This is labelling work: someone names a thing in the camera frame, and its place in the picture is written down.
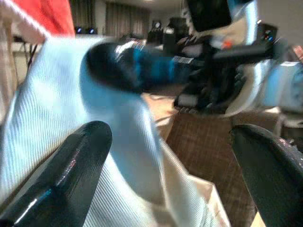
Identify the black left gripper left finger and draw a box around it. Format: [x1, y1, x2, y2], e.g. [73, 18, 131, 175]
[0, 121, 113, 227]

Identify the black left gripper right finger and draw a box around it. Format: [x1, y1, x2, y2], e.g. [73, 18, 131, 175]
[230, 123, 303, 227]

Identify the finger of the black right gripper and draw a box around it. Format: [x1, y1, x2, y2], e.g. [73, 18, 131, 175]
[84, 42, 193, 93]

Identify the white ribbed cloth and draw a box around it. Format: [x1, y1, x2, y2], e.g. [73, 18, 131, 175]
[0, 35, 232, 227]

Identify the grey pleated curtain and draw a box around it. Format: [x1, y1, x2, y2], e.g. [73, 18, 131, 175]
[71, 0, 151, 39]

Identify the brown woven mat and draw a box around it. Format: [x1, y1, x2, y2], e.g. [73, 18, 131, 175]
[165, 113, 258, 227]

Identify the red cloth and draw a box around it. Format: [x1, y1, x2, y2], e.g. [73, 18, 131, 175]
[14, 0, 76, 36]

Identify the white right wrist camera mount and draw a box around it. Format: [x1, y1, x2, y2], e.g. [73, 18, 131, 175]
[223, 58, 303, 118]

